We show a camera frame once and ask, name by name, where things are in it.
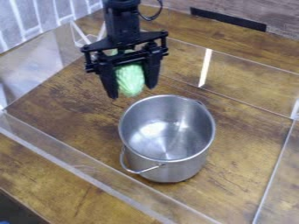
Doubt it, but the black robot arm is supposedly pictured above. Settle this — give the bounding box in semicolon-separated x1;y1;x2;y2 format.
80;0;168;99

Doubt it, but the clear acrylic enclosure panel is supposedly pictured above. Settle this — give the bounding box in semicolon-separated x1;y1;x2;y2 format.
0;111;220;224

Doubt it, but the green bumpy toy vegetable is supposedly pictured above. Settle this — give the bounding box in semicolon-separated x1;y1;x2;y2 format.
111;62;145;99

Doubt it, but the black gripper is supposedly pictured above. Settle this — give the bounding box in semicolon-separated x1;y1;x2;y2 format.
80;5;168;99

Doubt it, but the black strip on wall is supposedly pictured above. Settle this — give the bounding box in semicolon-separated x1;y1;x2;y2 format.
189;7;267;32

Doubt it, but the silver metal pot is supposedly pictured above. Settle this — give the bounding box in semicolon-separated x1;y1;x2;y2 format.
117;94;216;183

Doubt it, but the black cable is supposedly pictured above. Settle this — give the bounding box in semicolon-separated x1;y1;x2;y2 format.
136;0;164;23

